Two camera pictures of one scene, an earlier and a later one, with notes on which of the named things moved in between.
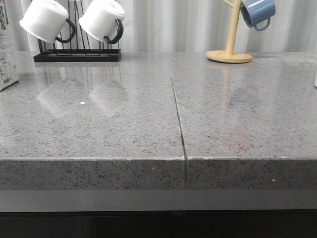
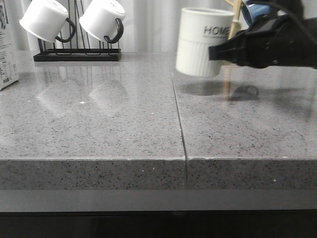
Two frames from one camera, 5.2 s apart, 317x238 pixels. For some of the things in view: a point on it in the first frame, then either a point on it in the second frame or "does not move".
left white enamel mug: x=46 y=20 does not move
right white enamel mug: x=100 y=19 does not move
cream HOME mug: x=315 y=78 -> x=200 y=29
